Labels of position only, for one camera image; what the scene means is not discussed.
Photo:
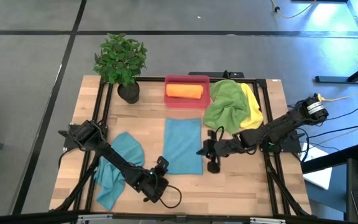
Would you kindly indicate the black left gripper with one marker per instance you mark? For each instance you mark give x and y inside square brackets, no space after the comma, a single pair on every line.
[157,189]

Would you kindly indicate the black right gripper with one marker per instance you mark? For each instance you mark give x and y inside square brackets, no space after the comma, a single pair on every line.
[227,147]

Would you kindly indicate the blue microfiber towel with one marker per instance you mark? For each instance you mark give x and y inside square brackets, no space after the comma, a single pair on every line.
[182,146]

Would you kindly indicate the orange microfiber towel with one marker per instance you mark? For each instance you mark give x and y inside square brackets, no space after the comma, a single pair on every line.
[183,91]

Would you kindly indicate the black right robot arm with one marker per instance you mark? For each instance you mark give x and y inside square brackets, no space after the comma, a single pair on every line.
[284,124]

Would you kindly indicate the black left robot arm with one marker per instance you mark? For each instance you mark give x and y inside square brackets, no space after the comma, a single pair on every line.
[110,155]

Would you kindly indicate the green microfiber towel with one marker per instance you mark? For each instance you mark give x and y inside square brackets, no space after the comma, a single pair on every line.
[228,105]

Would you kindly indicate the pink plastic basket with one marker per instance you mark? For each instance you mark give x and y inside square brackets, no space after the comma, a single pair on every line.
[186,104]

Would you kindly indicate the crumpled teal microfiber towel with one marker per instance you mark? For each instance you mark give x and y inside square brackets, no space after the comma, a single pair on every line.
[110,186]

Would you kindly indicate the yellow microfiber towel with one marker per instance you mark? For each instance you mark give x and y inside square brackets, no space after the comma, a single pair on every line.
[255,109]

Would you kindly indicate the black bar with clamp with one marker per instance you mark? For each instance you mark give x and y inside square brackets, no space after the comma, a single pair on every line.
[207,74]

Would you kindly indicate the white sheet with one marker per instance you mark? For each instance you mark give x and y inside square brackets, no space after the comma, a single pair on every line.
[320,179]

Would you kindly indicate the green plant in black pot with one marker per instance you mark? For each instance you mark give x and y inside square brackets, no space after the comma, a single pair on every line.
[120,59]

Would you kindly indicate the black desk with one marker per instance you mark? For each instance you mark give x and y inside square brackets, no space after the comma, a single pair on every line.
[331,160]

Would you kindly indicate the black desk leg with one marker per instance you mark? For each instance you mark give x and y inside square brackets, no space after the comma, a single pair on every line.
[331,79]

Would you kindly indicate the black overhead crossbar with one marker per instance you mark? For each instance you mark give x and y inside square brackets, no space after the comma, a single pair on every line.
[26,219]

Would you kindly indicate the black aluminium table frame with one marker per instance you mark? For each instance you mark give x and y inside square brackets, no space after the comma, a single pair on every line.
[269,186]

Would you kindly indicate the grey metal bracket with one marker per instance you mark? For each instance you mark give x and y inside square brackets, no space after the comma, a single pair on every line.
[267,220]
[95,217]

